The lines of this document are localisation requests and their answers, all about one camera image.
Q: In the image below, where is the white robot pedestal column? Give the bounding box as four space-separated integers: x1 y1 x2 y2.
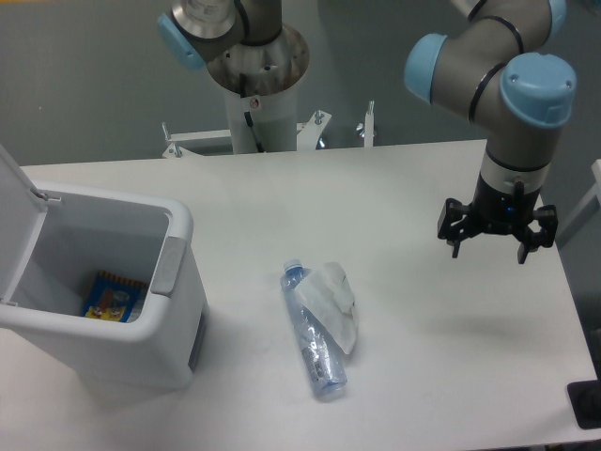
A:
208 24 310 154

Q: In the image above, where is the colourful snack packet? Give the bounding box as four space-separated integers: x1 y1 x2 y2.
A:
81 271 147 323

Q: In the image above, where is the clear plastic water bottle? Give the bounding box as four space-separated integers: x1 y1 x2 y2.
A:
280 258 347 402

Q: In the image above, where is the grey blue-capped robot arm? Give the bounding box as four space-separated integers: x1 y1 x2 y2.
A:
158 1 577 262

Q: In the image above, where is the white clamp post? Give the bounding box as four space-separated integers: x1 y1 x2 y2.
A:
355 100 377 148

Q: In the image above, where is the white metal base bracket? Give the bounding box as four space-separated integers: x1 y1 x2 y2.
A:
162 110 332 158

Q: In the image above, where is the black device at table edge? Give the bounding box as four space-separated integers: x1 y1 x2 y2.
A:
567 380 600 430

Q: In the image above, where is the white frame leg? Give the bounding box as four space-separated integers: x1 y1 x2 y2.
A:
557 159 600 247

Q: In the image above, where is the white push-lid trash can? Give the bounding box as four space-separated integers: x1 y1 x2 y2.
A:
1 152 208 389

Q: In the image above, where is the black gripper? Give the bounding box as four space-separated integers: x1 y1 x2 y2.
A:
438 176 559 264

